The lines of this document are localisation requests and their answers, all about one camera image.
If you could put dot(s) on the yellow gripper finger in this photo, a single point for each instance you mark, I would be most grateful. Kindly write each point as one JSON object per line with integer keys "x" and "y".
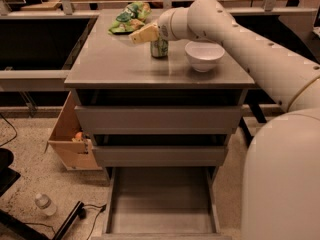
{"x": 147, "y": 33}

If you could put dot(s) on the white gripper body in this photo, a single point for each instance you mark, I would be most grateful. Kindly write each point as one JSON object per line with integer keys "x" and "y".
{"x": 164, "y": 29}

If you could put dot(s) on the green soda can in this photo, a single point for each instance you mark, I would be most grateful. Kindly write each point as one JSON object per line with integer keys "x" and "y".
{"x": 159, "y": 48}

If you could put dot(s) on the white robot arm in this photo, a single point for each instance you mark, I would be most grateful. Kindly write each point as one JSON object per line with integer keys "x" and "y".
{"x": 281, "y": 175}

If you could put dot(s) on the grey drawer cabinet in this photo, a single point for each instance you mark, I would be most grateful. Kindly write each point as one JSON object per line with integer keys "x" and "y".
{"x": 110, "y": 71}

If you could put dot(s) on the grey top drawer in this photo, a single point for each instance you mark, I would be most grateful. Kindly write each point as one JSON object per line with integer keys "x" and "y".
{"x": 158, "y": 120}

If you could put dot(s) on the grey drawer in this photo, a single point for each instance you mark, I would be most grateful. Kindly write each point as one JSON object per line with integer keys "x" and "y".
{"x": 158, "y": 120}
{"x": 159, "y": 156}
{"x": 161, "y": 203}

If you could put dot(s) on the grey middle drawer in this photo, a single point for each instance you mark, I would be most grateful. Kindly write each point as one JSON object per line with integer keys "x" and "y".
{"x": 159, "y": 156}

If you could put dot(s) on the grey bottom drawer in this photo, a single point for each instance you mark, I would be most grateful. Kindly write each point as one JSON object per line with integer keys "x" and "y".
{"x": 161, "y": 203}

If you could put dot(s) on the green chip bag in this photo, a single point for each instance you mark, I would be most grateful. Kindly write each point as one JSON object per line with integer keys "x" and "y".
{"x": 132, "y": 18}

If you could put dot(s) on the white bowl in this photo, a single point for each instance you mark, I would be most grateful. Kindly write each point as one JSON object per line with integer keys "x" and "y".
{"x": 203, "y": 56}

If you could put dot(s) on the orange fruit in box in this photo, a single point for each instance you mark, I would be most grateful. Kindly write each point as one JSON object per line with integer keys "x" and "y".
{"x": 78, "y": 136}

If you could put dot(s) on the cardboard box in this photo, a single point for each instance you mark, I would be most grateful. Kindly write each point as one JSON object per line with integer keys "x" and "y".
{"x": 74, "y": 155}

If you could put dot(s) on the clear plastic water bottle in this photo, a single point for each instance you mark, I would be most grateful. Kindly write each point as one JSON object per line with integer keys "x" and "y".
{"x": 45, "y": 204}

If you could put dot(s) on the black chair base left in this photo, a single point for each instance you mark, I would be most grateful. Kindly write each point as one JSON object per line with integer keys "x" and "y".
{"x": 23, "y": 220}

